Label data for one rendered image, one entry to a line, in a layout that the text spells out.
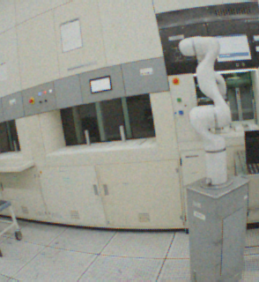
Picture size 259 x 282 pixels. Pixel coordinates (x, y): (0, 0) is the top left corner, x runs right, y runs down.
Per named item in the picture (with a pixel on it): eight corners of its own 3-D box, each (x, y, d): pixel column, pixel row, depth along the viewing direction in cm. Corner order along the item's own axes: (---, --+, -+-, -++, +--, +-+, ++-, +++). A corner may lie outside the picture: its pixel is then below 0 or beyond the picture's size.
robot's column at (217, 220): (213, 300, 131) (216, 196, 118) (188, 281, 156) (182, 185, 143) (243, 279, 142) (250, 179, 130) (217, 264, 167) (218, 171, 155)
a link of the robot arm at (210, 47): (204, 129, 138) (233, 126, 132) (203, 129, 127) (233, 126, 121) (191, 42, 137) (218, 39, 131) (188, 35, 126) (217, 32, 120)
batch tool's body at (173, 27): (184, 237, 219) (153, 12, 188) (196, 196, 307) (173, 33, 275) (277, 228, 189) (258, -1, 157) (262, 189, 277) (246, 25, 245)
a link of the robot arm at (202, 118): (225, 152, 126) (221, 105, 122) (191, 155, 132) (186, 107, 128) (225, 146, 137) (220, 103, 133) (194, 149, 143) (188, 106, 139)
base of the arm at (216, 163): (216, 192, 124) (214, 157, 121) (194, 184, 141) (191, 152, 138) (240, 180, 132) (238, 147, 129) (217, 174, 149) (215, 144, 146)
